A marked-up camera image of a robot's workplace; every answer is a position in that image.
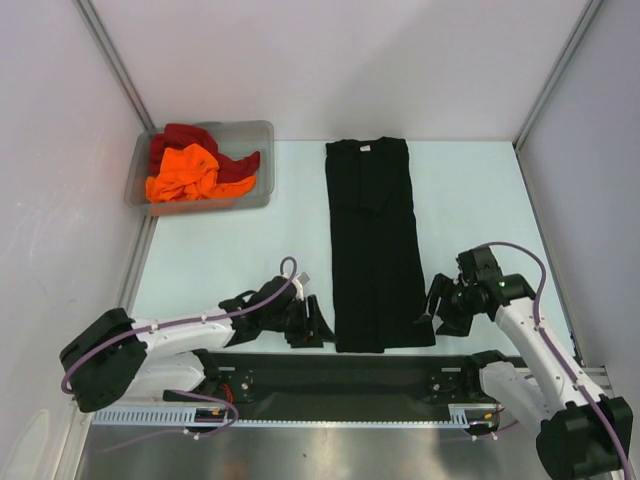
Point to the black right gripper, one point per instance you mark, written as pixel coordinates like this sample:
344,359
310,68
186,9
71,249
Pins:
451,304

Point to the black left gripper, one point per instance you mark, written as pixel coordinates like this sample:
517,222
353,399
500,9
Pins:
302,338

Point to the black t-shirt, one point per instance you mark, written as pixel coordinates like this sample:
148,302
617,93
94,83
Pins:
379,291

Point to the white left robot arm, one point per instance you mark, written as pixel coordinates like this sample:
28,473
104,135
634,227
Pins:
118,357

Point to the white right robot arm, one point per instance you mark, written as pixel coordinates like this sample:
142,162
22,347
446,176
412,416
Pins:
579,431

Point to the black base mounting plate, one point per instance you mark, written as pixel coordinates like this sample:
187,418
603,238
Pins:
339,388

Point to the dark red t-shirt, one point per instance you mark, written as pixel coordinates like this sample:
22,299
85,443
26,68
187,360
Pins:
181,136

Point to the orange t-shirt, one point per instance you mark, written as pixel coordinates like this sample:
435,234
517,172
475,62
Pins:
192,175

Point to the clear plastic bin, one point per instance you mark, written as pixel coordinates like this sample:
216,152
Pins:
237,139

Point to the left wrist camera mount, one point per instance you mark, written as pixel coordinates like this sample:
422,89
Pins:
271,298

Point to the white slotted cable duct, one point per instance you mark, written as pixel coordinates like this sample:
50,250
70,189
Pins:
456,417

